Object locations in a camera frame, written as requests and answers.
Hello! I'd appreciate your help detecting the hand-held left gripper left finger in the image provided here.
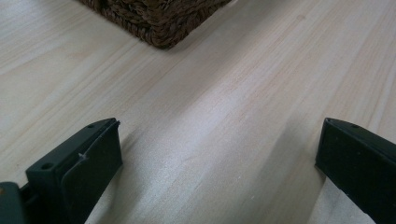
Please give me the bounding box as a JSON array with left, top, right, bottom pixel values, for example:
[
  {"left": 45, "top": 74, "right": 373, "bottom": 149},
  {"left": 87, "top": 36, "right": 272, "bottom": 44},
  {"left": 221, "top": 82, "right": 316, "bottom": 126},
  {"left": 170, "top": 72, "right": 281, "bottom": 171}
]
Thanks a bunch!
[{"left": 25, "top": 117, "right": 123, "bottom": 224}]

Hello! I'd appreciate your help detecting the brown woven basket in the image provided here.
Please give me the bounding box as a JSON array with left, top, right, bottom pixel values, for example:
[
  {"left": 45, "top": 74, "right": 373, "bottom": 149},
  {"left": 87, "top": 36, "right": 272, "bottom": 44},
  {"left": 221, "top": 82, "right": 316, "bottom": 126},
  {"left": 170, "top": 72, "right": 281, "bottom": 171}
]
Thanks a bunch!
[{"left": 77, "top": 0, "right": 233, "bottom": 49}]

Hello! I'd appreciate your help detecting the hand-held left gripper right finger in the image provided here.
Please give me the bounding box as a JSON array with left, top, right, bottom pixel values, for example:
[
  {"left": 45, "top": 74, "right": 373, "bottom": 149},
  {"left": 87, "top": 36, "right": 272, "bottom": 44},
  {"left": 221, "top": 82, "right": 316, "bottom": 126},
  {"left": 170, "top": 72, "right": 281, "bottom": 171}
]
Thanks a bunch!
[{"left": 315, "top": 117, "right": 396, "bottom": 224}]

